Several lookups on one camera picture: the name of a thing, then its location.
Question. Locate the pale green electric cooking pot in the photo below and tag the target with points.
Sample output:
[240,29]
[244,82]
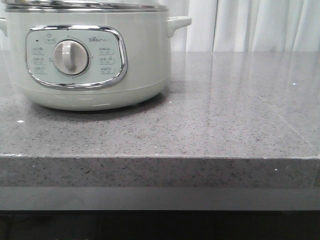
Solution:
[79,56]

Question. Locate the white curtain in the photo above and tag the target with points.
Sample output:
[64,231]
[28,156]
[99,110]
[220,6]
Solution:
[247,25]

